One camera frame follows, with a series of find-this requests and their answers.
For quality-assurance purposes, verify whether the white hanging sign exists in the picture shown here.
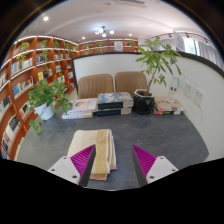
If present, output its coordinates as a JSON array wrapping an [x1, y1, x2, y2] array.
[[173, 31, 186, 53]]

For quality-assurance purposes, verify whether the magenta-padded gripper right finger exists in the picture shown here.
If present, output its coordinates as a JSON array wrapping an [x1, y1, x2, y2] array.
[[130, 144, 179, 188]]

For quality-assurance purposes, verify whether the ceiling air vent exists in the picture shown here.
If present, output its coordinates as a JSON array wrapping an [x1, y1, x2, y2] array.
[[113, 0, 148, 6]]

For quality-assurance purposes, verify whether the white framed sign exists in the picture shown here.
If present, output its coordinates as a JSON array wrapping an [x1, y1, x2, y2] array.
[[113, 40, 124, 52]]

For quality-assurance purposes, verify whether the white wall socket plate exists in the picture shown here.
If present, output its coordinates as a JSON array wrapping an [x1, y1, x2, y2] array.
[[183, 80, 195, 99], [193, 88, 206, 108]]

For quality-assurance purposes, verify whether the white picture book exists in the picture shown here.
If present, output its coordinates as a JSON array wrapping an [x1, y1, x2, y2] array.
[[68, 97, 99, 114]]

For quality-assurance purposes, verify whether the white thick book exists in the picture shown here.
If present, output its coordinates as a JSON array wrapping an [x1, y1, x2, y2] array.
[[61, 111, 95, 120]]

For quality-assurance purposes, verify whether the tan cover book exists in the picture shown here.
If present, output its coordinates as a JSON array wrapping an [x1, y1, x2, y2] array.
[[153, 96, 187, 113]]

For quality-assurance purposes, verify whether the multi-bulb ceiling lamp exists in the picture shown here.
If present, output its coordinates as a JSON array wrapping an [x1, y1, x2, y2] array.
[[94, 25, 115, 38]]

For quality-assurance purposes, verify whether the white curtain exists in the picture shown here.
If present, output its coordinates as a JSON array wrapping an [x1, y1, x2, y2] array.
[[194, 39, 224, 69]]

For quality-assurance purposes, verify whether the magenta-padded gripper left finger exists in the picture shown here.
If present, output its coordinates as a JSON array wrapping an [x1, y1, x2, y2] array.
[[47, 144, 97, 188]]

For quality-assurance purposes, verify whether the long orange shelf with plants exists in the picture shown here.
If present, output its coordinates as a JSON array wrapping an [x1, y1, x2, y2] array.
[[78, 38, 139, 54]]

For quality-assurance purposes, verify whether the dark blue cover book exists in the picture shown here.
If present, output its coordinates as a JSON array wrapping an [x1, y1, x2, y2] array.
[[96, 92, 134, 110]]

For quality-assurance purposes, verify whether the leafy plant in white pot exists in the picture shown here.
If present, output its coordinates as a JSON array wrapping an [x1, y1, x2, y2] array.
[[27, 78, 73, 135]]

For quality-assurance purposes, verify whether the clear standing paper sign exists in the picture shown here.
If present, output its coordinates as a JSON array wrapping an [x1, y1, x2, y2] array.
[[167, 75, 182, 104]]

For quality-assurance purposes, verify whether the dark thick book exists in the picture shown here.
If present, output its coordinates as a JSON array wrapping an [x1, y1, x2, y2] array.
[[93, 107, 133, 118]]

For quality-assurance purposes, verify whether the tan upholstered chair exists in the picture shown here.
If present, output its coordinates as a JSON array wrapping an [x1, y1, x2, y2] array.
[[114, 71, 148, 98], [77, 73, 115, 100]]

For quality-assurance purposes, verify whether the red book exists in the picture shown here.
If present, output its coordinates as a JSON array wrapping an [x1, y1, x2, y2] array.
[[153, 109, 183, 116]]

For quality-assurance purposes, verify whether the small tree in black pot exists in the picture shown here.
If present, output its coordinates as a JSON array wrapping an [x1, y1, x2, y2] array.
[[133, 37, 183, 115]]

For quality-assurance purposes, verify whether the orange wooden bookshelf unit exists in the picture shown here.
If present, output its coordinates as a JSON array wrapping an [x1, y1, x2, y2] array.
[[0, 34, 79, 162]]

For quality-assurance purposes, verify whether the yellow cream striped towel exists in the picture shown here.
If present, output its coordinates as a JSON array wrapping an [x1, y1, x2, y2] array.
[[66, 128, 118, 182]]

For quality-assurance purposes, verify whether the black track light rail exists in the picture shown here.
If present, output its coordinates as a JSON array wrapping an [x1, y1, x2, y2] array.
[[146, 31, 211, 43]]

